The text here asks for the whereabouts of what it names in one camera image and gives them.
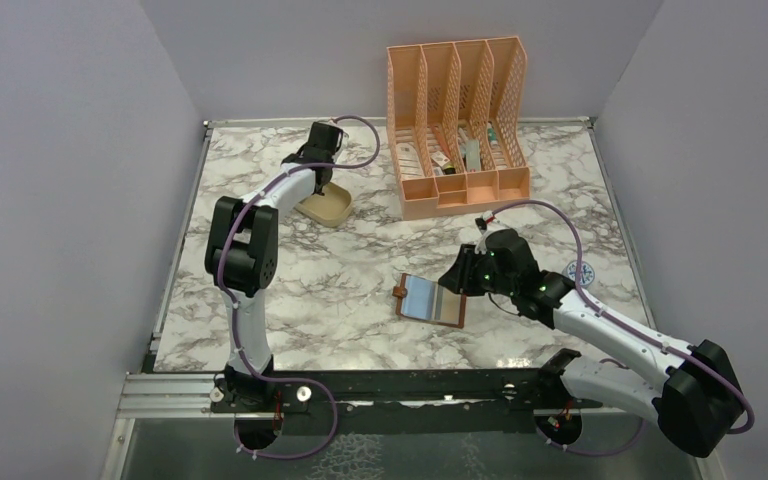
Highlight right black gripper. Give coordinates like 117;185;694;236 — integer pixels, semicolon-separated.
438;243;517;297

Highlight brown leather card holder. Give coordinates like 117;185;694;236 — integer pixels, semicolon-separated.
391;273;467;329

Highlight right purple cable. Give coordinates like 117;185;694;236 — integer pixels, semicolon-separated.
483;199;756;458

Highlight green white tube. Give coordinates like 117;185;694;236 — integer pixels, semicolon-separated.
487;125;499;148

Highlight purple cable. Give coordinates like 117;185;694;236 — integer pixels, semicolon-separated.
214;115;381;463
483;199;756;458

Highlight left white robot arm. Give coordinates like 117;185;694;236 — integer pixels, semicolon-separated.
204;121;344;411

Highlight orange plastic file organizer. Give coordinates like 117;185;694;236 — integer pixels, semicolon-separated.
386;36;531;220

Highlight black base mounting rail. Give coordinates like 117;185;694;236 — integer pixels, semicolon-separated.
209;368;598;437

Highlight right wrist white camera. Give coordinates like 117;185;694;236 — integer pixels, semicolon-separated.
475;211;495;236

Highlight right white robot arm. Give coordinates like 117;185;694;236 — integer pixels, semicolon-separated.
438;229;748;458

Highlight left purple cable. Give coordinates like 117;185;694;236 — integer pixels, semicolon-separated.
214;115;381;463

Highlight small box in organizer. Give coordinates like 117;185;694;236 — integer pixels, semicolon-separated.
430;151;457;176

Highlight tan oval card tray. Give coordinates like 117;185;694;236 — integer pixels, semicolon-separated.
295;182;353;228

